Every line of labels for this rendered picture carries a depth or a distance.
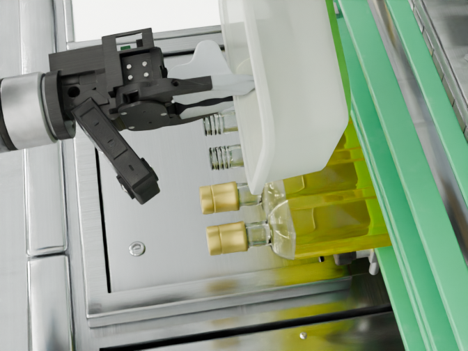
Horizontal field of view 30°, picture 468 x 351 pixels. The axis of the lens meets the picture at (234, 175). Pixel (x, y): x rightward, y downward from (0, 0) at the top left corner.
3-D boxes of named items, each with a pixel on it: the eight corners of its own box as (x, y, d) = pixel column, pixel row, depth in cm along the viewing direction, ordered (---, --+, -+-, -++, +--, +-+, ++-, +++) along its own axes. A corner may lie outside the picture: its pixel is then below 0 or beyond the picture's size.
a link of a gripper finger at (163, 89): (208, 68, 84) (119, 85, 84) (211, 83, 84) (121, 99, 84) (214, 87, 89) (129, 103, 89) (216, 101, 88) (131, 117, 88)
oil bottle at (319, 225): (432, 202, 107) (260, 226, 105) (441, 174, 102) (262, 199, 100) (446, 239, 104) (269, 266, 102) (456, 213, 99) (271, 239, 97)
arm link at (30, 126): (3, 135, 85) (29, 161, 92) (50, 127, 84) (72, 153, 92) (-2, 65, 87) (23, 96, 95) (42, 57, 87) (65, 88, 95)
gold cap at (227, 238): (248, 239, 98) (209, 245, 98) (248, 257, 101) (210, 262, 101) (242, 214, 100) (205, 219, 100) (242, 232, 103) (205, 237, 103)
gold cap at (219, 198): (234, 189, 106) (198, 193, 106) (235, 175, 103) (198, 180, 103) (239, 215, 105) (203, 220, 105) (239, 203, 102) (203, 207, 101)
